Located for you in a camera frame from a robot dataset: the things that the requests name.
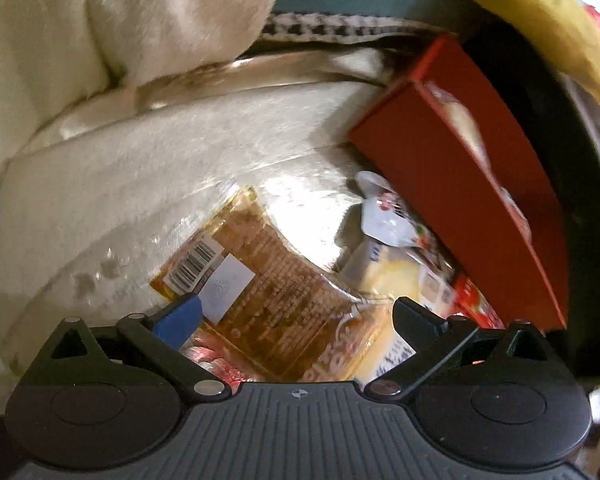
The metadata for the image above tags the red snack packet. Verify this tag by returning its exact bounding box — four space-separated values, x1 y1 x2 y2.
450 272 506 331

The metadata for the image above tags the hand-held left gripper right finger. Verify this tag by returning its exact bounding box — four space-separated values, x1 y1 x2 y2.
362 296 576 403

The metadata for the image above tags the yellow and white snack packet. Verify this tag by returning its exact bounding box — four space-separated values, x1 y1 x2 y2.
337 242 461 386

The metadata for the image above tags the checkered cloth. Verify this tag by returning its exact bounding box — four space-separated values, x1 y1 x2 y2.
257 10 461 46

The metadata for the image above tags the red box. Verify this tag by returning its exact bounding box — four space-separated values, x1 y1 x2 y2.
347 35 568 331

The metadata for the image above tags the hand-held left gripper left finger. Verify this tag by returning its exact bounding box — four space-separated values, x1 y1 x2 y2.
22 294 231 403

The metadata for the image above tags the orange-brown snack packet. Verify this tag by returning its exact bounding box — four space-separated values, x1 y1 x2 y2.
150 186 396 383

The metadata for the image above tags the cream fleece blanket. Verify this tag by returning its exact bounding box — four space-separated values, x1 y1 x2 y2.
0 0 293 186

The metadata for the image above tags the white packet with red logo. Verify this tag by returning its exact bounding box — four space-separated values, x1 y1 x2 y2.
355 170 433 248

